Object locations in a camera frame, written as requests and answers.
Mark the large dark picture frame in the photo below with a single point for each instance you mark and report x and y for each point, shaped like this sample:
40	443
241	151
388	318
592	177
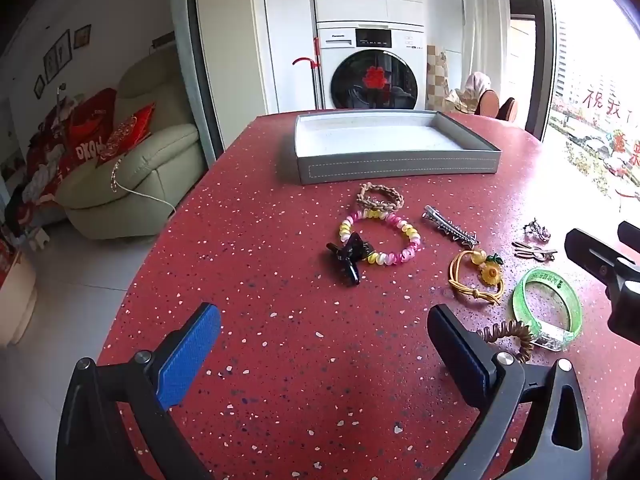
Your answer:
57	56

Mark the brown round-back chair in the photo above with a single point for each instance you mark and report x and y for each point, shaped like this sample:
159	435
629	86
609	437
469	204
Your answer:
509	109
490	104

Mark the silver spiked hair clip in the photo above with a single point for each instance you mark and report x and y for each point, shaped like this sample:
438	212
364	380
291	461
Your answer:
445	225

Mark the white tall cabinet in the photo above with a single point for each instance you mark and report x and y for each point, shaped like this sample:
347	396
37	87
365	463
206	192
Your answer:
290	35

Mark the small silver claw clip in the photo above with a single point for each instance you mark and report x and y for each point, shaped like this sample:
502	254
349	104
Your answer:
537	230

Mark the black hair claw clip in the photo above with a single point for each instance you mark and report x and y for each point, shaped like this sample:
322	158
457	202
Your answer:
350	260

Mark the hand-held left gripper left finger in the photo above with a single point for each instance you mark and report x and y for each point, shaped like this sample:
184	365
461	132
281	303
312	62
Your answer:
190	355

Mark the red embroidered cushion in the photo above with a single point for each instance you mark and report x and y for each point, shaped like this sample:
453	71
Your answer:
127	132

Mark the pale cloth on chair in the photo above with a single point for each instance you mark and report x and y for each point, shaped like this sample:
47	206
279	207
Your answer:
472	87

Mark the cream leather sofa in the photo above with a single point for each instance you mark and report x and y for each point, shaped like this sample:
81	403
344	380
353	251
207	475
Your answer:
150	180

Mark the green translucent bangle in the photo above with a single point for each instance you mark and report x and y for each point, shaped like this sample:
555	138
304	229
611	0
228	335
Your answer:
522	305

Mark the silver bow hair clip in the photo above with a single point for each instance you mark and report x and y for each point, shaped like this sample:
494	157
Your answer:
535	252

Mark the white washing machine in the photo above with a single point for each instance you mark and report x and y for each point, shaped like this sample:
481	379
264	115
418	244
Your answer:
375	80

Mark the red window decal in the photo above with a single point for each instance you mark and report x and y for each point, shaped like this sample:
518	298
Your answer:
597	97

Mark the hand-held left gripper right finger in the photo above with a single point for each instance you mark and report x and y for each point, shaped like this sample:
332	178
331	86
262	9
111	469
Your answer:
462	360

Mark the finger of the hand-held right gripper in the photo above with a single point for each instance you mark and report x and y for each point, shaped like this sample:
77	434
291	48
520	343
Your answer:
630	234
587	250

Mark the grey rectangular tray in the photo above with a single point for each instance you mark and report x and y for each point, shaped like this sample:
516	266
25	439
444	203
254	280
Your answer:
375	135

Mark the red printed blanket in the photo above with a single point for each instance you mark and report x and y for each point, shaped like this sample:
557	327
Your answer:
65	145

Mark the small dark picture frame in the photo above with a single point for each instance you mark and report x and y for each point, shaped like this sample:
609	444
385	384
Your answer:
39	86
82	36

